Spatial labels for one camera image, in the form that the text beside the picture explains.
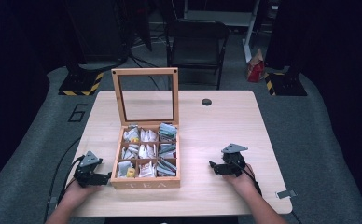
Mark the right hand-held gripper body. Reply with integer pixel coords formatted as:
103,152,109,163
216,143,249,178

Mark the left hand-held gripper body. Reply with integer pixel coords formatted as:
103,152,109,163
73,150,108,189

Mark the wooden tea box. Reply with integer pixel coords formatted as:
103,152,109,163
110,66,182,190

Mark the person's left hand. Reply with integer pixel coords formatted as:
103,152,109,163
63,179,103,206

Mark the person's right hand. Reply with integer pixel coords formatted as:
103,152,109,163
221,162,258,198

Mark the group of white yellow sachets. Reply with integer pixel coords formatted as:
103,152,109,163
117,124,141,179

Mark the group of white red sachets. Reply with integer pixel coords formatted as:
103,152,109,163
137,128,159,179

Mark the group of grey green sachets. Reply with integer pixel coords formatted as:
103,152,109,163
156,122,179,177

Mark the grey metal clip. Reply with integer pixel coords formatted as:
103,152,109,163
276,189,298,200

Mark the black stand base striped edge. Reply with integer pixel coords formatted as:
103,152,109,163
58,70,104,97
263,72,308,97

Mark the red paper bag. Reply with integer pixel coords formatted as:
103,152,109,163
246,48,266,83

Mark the black folding chair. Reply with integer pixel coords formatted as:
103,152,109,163
164,19,231,91

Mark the white desk leg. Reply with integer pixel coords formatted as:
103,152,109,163
242,0,261,63

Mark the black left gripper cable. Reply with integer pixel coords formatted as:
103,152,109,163
56,154,86,206

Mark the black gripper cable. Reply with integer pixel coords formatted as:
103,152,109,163
234,161,263,197
56,154,86,206

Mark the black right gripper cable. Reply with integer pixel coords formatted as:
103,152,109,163
234,161,263,197

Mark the black floor cable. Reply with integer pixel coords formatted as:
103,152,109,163
43,136,82,223

